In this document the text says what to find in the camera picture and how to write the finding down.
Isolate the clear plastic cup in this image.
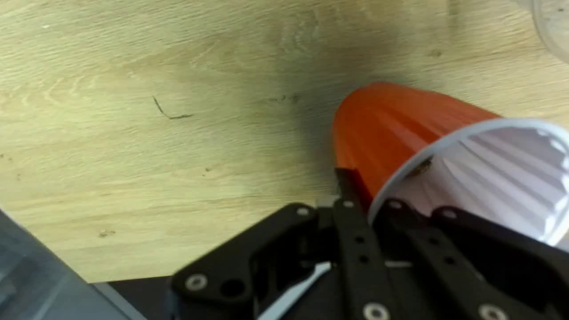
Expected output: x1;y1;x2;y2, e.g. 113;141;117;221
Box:
528;0;569;64

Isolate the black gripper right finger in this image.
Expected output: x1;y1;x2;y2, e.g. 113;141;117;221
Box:
334;169;569;320

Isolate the red plastic cup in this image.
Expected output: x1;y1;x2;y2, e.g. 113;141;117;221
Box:
332;82;569;245

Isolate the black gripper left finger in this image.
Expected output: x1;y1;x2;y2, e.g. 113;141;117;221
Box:
170;203;318;320

